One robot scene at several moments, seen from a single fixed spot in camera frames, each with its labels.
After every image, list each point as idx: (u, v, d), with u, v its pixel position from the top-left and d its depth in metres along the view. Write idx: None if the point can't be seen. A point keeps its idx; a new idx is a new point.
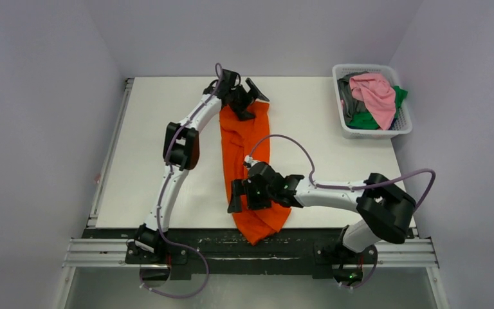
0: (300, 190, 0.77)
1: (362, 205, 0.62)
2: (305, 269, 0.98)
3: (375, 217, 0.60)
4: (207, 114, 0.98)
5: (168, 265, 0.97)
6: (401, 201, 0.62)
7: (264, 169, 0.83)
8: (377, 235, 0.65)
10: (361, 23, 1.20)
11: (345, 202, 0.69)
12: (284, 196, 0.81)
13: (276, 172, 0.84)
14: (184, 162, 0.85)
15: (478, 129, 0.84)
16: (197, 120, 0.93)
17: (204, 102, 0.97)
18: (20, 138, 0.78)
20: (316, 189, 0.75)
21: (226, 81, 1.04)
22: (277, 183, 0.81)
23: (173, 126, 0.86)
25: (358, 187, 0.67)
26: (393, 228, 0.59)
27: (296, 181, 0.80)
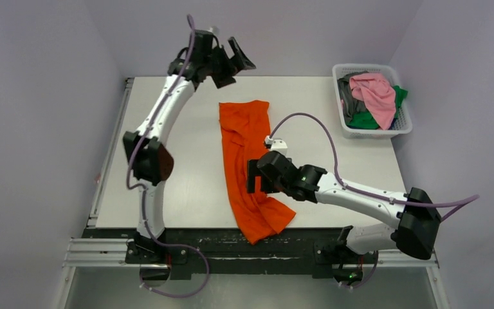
0: (323, 188, 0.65)
1: (406, 223, 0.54)
2: (305, 269, 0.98)
3: (416, 237, 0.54)
4: (176, 109, 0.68)
5: (168, 265, 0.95)
6: (435, 220, 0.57)
7: (275, 159, 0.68)
8: (399, 248, 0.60)
10: (361, 23, 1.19)
11: (379, 213, 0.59)
12: (299, 189, 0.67)
13: (290, 163, 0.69)
14: (157, 176, 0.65)
15: (478, 129, 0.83)
16: (161, 122, 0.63)
17: (168, 92, 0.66)
18: (20, 137, 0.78)
20: (345, 191, 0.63)
21: (199, 51, 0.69)
22: (291, 174, 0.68)
23: (128, 138, 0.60)
25: (399, 201, 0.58)
26: (426, 247, 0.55)
27: (314, 172, 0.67)
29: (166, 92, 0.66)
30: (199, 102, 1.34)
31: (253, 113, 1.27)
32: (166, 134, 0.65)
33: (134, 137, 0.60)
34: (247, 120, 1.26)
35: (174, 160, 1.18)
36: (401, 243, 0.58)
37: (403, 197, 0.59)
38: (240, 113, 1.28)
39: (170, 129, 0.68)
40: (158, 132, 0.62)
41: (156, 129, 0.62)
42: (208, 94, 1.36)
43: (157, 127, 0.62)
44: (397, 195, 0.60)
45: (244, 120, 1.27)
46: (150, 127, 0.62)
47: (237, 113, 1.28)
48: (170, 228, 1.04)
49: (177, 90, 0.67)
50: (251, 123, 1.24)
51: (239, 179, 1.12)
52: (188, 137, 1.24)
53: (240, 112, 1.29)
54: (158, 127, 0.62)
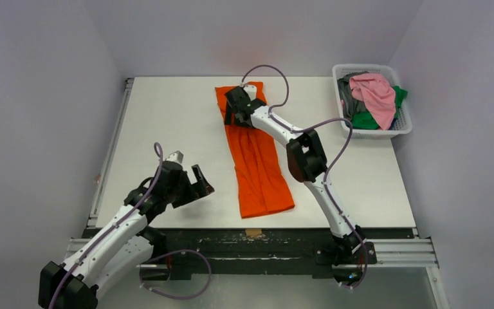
0: (256, 114, 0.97)
1: (291, 145, 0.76)
2: (305, 269, 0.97)
3: (294, 157, 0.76)
4: (120, 242, 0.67)
5: (168, 265, 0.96)
6: (317, 156, 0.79)
7: (235, 89, 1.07)
8: (289, 168, 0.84)
10: (361, 24, 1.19)
11: (283, 137, 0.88)
12: (242, 112, 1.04)
13: (245, 96, 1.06)
14: None
15: (478, 129, 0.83)
16: (92, 259, 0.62)
17: (117, 225, 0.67)
18: (20, 138, 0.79)
20: (267, 118, 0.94)
21: (164, 183, 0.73)
22: (242, 102, 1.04)
23: (51, 269, 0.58)
25: (296, 132, 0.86)
26: (301, 167, 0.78)
27: (258, 105, 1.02)
29: (114, 225, 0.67)
30: (199, 102, 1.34)
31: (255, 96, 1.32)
32: (96, 271, 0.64)
33: (57, 270, 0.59)
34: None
35: None
36: (290, 163, 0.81)
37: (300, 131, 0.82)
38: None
39: (106, 262, 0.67)
40: (86, 269, 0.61)
41: (85, 265, 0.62)
42: (208, 94, 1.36)
43: (87, 264, 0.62)
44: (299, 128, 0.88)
45: None
46: (80, 262, 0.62)
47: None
48: (170, 228, 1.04)
49: (125, 223, 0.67)
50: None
51: (244, 156, 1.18)
52: (188, 137, 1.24)
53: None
54: (89, 262, 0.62)
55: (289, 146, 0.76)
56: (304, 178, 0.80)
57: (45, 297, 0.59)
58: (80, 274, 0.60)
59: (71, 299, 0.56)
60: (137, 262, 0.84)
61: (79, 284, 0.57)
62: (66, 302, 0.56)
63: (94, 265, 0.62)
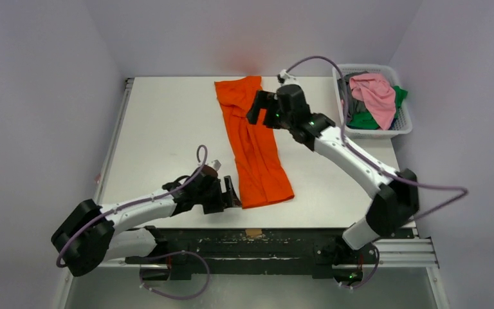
0: (325, 139, 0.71)
1: (383, 192, 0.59)
2: (305, 269, 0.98)
3: (385, 208, 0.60)
4: (146, 214, 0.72)
5: (168, 265, 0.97)
6: (409, 205, 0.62)
7: (295, 93, 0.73)
8: (367, 215, 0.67)
10: (361, 24, 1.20)
11: (365, 177, 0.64)
12: (301, 131, 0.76)
13: (305, 105, 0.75)
14: (74, 267, 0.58)
15: (478, 129, 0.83)
16: (126, 215, 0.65)
17: (153, 199, 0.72)
18: (20, 138, 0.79)
20: (342, 147, 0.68)
21: (197, 184, 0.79)
22: (302, 114, 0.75)
23: (88, 206, 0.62)
25: (387, 174, 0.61)
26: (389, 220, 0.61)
27: (323, 120, 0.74)
29: (151, 197, 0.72)
30: (198, 102, 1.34)
31: (251, 89, 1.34)
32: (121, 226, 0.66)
33: (93, 210, 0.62)
34: (244, 94, 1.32)
35: (175, 160, 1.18)
36: (370, 210, 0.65)
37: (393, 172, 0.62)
38: (237, 89, 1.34)
39: (127, 226, 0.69)
40: (118, 219, 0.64)
41: (118, 216, 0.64)
42: (208, 94, 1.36)
43: (119, 216, 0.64)
44: (389, 168, 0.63)
45: (244, 96, 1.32)
46: (115, 211, 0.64)
47: (233, 89, 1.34)
48: (170, 228, 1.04)
49: (160, 201, 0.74)
50: (248, 97, 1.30)
51: (245, 147, 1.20)
52: (188, 136, 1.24)
53: (236, 88, 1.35)
54: (122, 215, 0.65)
55: (381, 194, 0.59)
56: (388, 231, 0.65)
57: (67, 230, 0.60)
58: (111, 221, 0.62)
59: (93, 239, 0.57)
60: (135, 251, 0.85)
61: (107, 228, 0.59)
62: (84, 242, 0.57)
63: (123, 220, 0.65)
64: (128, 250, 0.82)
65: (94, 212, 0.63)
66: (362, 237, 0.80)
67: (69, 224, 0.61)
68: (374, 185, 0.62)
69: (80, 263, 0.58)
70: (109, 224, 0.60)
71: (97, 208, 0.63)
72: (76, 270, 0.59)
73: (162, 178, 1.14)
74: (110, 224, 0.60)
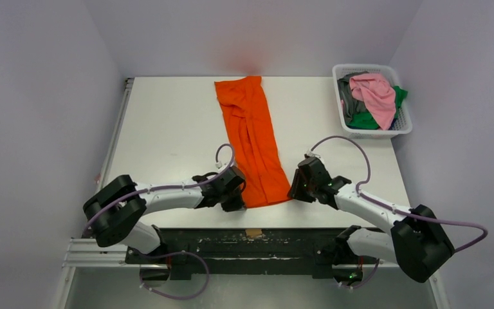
0: (341, 193, 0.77)
1: (398, 229, 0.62)
2: (305, 269, 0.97)
3: (405, 244, 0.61)
4: (172, 200, 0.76)
5: (168, 265, 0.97)
6: (439, 243, 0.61)
7: (312, 161, 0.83)
8: (399, 264, 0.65)
10: (361, 24, 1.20)
11: (381, 219, 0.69)
12: (324, 193, 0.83)
13: (325, 170, 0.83)
14: (100, 239, 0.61)
15: (478, 129, 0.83)
16: (157, 195, 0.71)
17: (183, 187, 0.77)
18: (20, 137, 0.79)
20: (357, 197, 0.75)
21: (225, 181, 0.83)
22: (322, 179, 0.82)
23: (125, 181, 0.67)
25: (401, 212, 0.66)
26: (420, 261, 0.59)
27: (341, 183, 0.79)
29: (182, 185, 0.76)
30: (199, 102, 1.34)
31: (251, 88, 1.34)
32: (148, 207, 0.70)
33: (128, 185, 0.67)
34: (244, 94, 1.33)
35: (175, 159, 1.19)
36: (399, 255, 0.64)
37: (407, 210, 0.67)
38: (237, 89, 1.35)
39: (157, 207, 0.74)
40: (150, 199, 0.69)
41: (150, 196, 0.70)
42: (209, 94, 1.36)
43: (152, 196, 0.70)
44: (403, 207, 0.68)
45: (243, 95, 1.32)
46: (148, 190, 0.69)
47: (233, 89, 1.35)
48: (171, 228, 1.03)
49: (189, 191, 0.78)
50: (249, 97, 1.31)
51: (245, 147, 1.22)
52: (188, 136, 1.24)
53: (236, 88, 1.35)
54: (154, 196, 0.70)
55: (396, 231, 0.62)
56: (426, 276, 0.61)
57: (101, 199, 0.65)
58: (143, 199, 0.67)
59: (125, 211, 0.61)
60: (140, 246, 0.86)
61: (139, 205, 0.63)
62: (118, 214, 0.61)
63: (154, 200, 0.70)
64: (138, 241, 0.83)
65: (128, 188, 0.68)
66: (365, 250, 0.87)
67: (105, 194, 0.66)
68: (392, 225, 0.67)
69: (108, 234, 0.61)
70: (141, 201, 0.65)
71: (132, 185, 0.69)
72: (103, 241, 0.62)
73: (163, 178, 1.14)
74: (143, 202, 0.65)
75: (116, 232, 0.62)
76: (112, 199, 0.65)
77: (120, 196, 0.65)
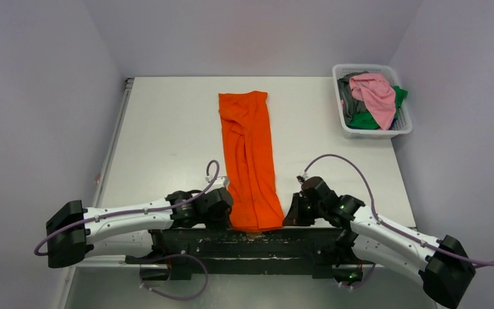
0: (359, 221, 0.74)
1: (431, 267, 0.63)
2: (305, 268, 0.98)
3: (440, 281, 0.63)
4: (134, 225, 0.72)
5: (168, 265, 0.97)
6: (466, 271, 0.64)
7: (319, 184, 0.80)
8: (429, 291, 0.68)
10: (361, 23, 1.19)
11: (409, 252, 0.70)
12: (336, 217, 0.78)
13: (332, 191, 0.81)
14: (52, 262, 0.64)
15: (478, 129, 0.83)
16: (108, 224, 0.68)
17: (146, 212, 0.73)
18: (20, 137, 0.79)
20: (377, 226, 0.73)
21: (207, 202, 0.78)
22: (331, 201, 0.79)
23: (74, 208, 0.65)
25: (431, 246, 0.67)
26: (453, 295, 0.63)
27: (352, 203, 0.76)
29: (144, 210, 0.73)
30: (199, 102, 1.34)
31: (255, 105, 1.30)
32: (101, 234, 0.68)
33: (78, 212, 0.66)
34: (247, 110, 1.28)
35: (175, 160, 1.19)
36: (429, 285, 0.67)
37: (435, 243, 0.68)
38: (240, 103, 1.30)
39: (114, 233, 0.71)
40: (96, 228, 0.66)
41: (100, 224, 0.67)
42: (210, 94, 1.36)
43: (100, 225, 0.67)
44: (431, 239, 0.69)
45: (245, 111, 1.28)
46: (97, 219, 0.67)
47: (236, 103, 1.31)
48: (170, 228, 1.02)
49: (153, 215, 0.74)
50: (251, 114, 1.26)
51: (240, 166, 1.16)
52: (187, 138, 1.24)
53: (239, 103, 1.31)
54: (103, 224, 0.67)
55: (431, 270, 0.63)
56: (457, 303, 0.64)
57: (54, 223, 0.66)
58: (88, 229, 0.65)
59: (66, 243, 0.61)
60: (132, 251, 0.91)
61: (82, 238, 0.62)
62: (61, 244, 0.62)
63: (103, 229, 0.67)
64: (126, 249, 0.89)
65: (80, 214, 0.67)
66: (372, 256, 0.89)
67: (58, 219, 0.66)
68: (422, 259, 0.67)
69: (56, 260, 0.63)
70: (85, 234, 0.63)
71: (82, 212, 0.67)
72: (54, 264, 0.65)
73: (162, 179, 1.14)
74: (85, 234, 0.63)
75: (62, 257, 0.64)
76: (64, 224, 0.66)
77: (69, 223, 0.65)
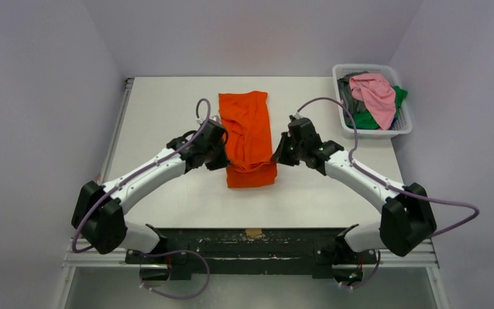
0: (333, 161, 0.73)
1: (389, 206, 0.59)
2: (305, 269, 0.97)
3: (395, 222, 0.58)
4: (154, 181, 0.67)
5: (168, 265, 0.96)
6: (424, 222, 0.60)
7: (304, 124, 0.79)
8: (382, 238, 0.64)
10: (360, 23, 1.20)
11: (373, 193, 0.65)
12: (312, 158, 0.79)
13: (316, 134, 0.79)
14: (100, 248, 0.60)
15: (478, 130, 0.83)
16: (131, 187, 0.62)
17: (158, 163, 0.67)
18: (20, 138, 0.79)
20: (350, 167, 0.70)
21: (206, 136, 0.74)
22: (312, 143, 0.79)
23: (91, 188, 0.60)
25: (394, 188, 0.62)
26: (404, 239, 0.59)
27: (332, 148, 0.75)
29: (155, 162, 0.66)
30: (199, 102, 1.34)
31: (256, 105, 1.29)
32: (132, 200, 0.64)
33: (96, 190, 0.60)
34: (247, 110, 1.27)
35: None
36: (383, 230, 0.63)
37: (401, 186, 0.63)
38: (240, 103, 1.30)
39: (143, 194, 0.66)
40: (124, 195, 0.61)
41: (124, 191, 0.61)
42: (210, 94, 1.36)
43: (125, 192, 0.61)
44: (396, 183, 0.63)
45: (244, 111, 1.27)
46: (119, 187, 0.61)
47: (236, 103, 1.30)
48: (171, 228, 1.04)
49: (166, 163, 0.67)
50: (251, 114, 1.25)
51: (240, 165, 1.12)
52: None
53: (239, 103, 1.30)
54: (128, 190, 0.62)
55: (387, 207, 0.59)
56: (407, 252, 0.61)
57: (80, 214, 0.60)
58: (118, 198, 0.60)
59: (103, 219, 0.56)
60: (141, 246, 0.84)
61: (115, 207, 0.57)
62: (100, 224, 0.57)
63: (130, 193, 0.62)
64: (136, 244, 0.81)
65: (99, 192, 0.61)
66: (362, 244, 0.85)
67: (80, 208, 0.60)
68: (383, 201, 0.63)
69: (103, 242, 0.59)
70: (117, 203, 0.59)
71: (100, 188, 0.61)
72: (103, 248, 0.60)
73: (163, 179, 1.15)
74: (117, 203, 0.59)
75: (109, 237, 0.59)
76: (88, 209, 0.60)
77: (92, 205, 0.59)
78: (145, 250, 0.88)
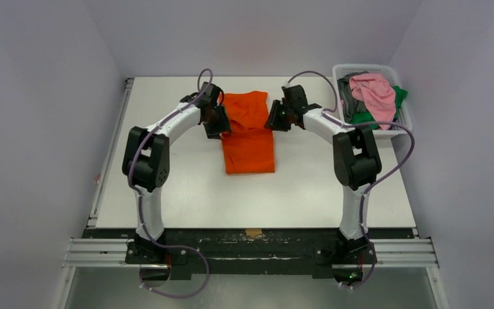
0: (310, 114, 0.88)
1: (338, 136, 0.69)
2: (305, 269, 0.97)
3: (341, 150, 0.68)
4: (181, 125, 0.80)
5: (168, 265, 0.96)
6: (370, 158, 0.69)
7: (294, 87, 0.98)
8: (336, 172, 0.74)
10: (360, 24, 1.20)
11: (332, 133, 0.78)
12: (296, 115, 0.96)
13: (303, 96, 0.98)
14: (155, 182, 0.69)
15: (477, 131, 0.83)
16: (169, 127, 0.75)
17: (181, 111, 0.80)
18: (20, 140, 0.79)
20: (319, 116, 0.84)
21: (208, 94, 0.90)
22: (300, 102, 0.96)
23: (137, 131, 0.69)
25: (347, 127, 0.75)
26: (348, 166, 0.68)
27: (314, 108, 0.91)
29: (179, 109, 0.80)
30: None
31: (256, 105, 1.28)
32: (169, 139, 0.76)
33: (142, 132, 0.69)
34: (247, 111, 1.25)
35: (174, 159, 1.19)
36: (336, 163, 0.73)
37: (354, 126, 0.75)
38: (240, 103, 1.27)
39: (172, 135, 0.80)
40: (166, 133, 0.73)
41: (164, 130, 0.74)
42: None
43: (165, 130, 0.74)
44: None
45: (244, 111, 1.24)
46: (160, 127, 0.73)
47: (237, 103, 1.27)
48: (170, 228, 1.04)
49: (187, 111, 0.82)
50: (251, 114, 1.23)
51: (239, 155, 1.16)
52: (186, 138, 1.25)
53: (240, 103, 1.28)
54: (166, 129, 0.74)
55: (336, 137, 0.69)
56: (352, 183, 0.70)
57: (129, 156, 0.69)
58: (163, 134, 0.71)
59: (155, 151, 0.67)
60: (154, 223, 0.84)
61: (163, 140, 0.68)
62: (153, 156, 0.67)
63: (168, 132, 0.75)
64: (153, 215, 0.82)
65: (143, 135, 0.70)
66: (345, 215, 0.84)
67: (128, 150, 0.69)
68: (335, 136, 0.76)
69: (157, 176, 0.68)
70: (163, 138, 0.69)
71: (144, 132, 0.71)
72: (157, 182, 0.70)
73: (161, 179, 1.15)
74: (163, 136, 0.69)
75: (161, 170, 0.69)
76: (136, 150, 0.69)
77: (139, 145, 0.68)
78: (154, 237, 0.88)
